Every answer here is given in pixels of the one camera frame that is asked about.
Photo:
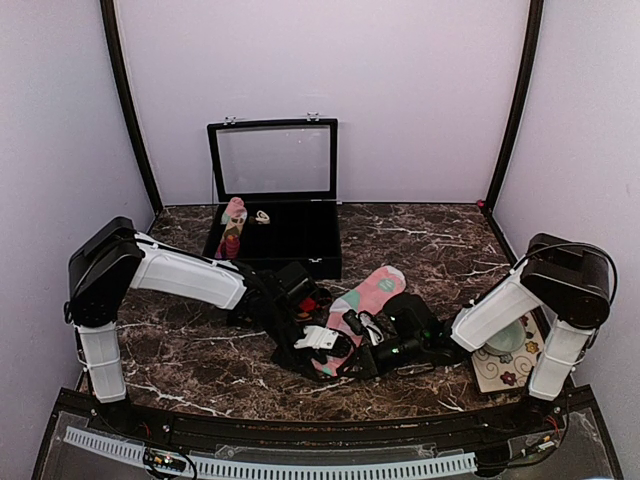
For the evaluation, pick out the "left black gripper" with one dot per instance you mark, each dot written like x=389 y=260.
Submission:
x=297 y=361

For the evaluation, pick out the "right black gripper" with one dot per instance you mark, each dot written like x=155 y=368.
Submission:
x=370 y=364

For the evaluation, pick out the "pink patterned sock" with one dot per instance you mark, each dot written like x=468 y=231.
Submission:
x=369 y=296

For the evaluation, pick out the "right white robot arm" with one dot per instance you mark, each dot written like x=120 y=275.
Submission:
x=577 y=281

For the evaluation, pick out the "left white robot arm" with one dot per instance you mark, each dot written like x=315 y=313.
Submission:
x=118 y=258

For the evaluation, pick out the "black argyle sock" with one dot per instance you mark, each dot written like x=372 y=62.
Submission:
x=307 y=310

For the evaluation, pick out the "rolled pink sock in box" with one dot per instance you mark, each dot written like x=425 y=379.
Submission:
x=233 y=219

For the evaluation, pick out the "black display box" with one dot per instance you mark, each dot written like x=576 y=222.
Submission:
x=288 y=169

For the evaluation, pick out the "floral patterned mat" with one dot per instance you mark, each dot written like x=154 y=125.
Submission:
x=506 y=373

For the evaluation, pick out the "pale green bowl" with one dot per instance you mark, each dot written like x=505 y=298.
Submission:
x=507 y=340

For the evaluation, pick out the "small circuit board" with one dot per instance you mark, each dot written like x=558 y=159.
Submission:
x=163 y=461

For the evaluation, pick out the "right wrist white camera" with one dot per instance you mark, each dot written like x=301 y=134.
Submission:
x=371 y=329

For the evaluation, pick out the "wrist white camera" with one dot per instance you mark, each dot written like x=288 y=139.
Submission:
x=371 y=329
x=317 y=337

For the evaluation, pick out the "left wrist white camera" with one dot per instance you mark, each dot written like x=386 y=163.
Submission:
x=317 y=337

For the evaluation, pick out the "small white ring object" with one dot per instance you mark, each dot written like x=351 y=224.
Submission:
x=262 y=217

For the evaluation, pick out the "black front rail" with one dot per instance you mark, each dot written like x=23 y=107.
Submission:
x=186 y=425

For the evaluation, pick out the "white slotted cable duct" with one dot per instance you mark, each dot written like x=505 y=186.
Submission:
x=252 y=463

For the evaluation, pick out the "left black frame post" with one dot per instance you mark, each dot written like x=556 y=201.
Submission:
x=126 y=100

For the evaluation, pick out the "black frame post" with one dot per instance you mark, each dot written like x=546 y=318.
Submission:
x=516 y=111
x=126 y=100

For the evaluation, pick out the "right black frame post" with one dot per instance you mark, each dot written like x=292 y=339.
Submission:
x=516 y=111

